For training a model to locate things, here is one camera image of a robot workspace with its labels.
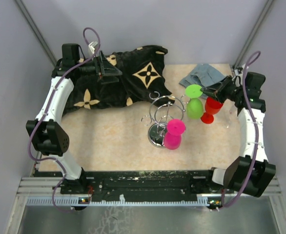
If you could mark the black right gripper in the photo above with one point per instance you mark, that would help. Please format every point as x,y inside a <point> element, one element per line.
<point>218,88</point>

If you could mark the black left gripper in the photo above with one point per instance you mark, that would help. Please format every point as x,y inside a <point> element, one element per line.
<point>105,68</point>

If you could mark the red wine glass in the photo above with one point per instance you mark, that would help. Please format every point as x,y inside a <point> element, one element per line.
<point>212,107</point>

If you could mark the green wine glass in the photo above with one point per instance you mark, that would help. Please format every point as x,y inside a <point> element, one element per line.
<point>194,108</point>

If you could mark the clear wine glass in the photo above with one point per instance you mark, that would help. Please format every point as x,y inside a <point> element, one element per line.
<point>231,118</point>

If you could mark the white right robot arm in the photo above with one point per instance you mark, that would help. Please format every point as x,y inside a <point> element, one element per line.
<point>251,113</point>

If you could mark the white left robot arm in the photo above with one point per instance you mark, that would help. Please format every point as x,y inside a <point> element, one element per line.
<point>45,131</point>

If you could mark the pink wine glass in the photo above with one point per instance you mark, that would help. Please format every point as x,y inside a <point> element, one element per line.
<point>173,136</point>

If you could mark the chrome wine glass rack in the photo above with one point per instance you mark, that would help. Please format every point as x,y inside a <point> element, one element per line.
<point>162,109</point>

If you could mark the folded light blue jeans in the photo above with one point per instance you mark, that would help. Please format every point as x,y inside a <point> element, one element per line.
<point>203,75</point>

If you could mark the black floral pattern blanket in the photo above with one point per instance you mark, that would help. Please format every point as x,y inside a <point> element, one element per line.
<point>141,80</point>

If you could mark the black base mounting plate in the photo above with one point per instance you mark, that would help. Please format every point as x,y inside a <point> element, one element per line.
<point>143,186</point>

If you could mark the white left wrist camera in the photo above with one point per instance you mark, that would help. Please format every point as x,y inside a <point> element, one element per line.
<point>93,48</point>

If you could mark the left aluminium corner rail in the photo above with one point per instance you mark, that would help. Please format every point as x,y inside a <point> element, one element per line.
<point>36,31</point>

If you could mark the aluminium corner frame rail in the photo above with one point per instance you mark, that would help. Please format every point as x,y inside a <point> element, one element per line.
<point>254,31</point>

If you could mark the grey slotted cable duct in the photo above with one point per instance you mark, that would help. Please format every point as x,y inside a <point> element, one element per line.
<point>81,201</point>

